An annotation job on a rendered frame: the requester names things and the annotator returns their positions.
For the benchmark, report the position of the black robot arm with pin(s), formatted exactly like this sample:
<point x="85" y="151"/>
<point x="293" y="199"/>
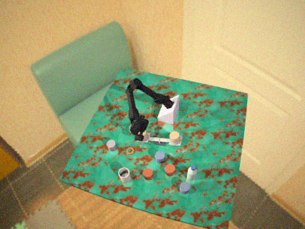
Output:
<point x="133" y="113"/>

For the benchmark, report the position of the orange cylinder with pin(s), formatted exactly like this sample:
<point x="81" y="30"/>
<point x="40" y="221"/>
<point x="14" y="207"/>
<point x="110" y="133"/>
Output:
<point x="170" y="170"/>
<point x="148" y="174"/>

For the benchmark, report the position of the grey balance beam with round pans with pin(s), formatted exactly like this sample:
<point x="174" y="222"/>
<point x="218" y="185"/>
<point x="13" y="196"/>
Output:
<point x="160" y="141"/>

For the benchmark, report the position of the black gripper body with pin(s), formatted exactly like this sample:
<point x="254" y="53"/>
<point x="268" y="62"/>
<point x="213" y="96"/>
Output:
<point x="140" y="136"/>

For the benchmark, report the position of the pale grey bottle with blue cap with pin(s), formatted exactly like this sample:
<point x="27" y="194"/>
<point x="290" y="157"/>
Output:
<point x="192" y="171"/>

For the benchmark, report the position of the white open cup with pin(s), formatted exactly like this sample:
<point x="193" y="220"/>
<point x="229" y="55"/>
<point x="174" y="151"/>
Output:
<point x="124" y="175"/>

